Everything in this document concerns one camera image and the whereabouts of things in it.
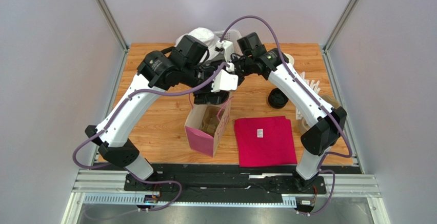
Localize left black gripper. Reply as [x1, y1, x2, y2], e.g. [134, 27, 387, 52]
[182, 61, 227, 106]

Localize single cardboard cup carrier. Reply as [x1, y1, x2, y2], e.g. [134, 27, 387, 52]
[199, 106, 221, 137]

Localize pink and cream paper bag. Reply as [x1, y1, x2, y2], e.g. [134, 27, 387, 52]
[185, 94, 233, 157]

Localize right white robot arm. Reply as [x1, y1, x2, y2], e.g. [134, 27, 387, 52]
[231, 33, 347, 187]

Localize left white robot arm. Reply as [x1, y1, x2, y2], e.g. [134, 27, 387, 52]
[85, 28, 229, 180]

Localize white plastic basket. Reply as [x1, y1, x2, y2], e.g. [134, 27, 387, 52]
[213, 29, 242, 47]

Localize stack of paper cups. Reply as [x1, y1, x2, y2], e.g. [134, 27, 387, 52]
[283, 53, 295, 66]

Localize stack of black lids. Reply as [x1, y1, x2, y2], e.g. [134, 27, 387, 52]
[267, 88, 289, 109]

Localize white bucket hat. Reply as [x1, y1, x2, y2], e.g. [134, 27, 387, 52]
[174, 27, 219, 60]

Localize bundle of white straws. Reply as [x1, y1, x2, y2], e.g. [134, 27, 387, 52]
[294, 71, 322, 120]

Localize folded red t-shirt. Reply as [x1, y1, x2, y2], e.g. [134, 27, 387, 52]
[234, 116, 297, 168]

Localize cardboard cup carrier tray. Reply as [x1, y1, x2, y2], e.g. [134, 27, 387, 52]
[296, 95, 341, 135]

